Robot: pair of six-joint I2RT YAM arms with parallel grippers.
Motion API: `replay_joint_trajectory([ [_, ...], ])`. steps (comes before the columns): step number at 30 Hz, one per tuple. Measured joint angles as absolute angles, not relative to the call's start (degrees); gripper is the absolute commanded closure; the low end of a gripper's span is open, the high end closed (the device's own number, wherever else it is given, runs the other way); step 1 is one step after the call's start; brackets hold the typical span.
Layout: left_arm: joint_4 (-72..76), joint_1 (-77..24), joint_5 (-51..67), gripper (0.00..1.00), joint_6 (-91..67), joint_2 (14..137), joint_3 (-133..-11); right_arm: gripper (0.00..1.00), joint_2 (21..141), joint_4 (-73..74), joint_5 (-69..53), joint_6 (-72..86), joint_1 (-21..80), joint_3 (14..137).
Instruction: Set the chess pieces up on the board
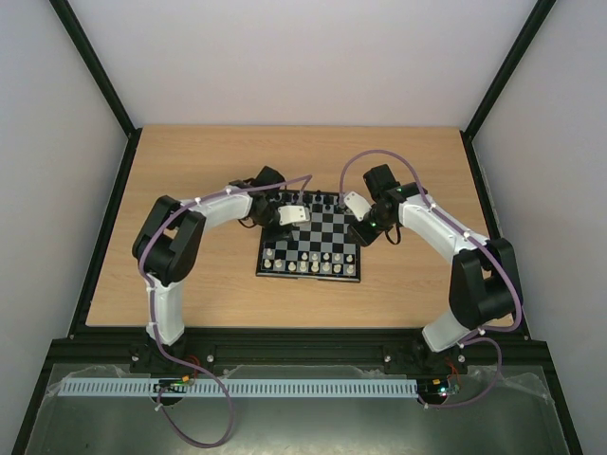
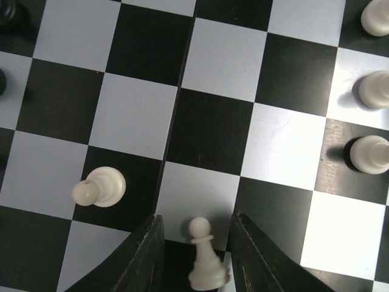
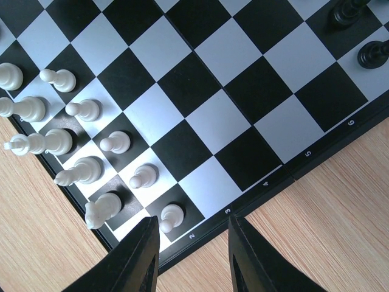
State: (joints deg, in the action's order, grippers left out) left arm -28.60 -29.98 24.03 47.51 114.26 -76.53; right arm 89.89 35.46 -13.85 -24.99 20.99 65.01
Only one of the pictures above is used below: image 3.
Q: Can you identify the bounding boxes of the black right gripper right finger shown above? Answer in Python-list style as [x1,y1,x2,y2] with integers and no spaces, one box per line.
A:
[229,215,325,291]

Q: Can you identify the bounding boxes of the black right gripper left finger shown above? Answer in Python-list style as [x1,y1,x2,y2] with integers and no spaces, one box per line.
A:
[64,216,160,291]

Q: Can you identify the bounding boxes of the white pawn piece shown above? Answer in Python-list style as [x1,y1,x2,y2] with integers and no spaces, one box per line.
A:
[65,99,100,122]
[129,164,157,189]
[100,131,131,154]
[39,69,76,92]
[159,204,184,234]

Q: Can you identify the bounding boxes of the white knight piece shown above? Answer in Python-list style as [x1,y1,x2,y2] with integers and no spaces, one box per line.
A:
[84,192,122,229]

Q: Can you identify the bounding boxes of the white king piece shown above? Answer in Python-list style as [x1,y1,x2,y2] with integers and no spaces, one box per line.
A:
[4,128,73,156]

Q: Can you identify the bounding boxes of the black and grey chessboard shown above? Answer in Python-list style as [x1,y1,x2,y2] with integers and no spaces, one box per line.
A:
[1,1,388,272]

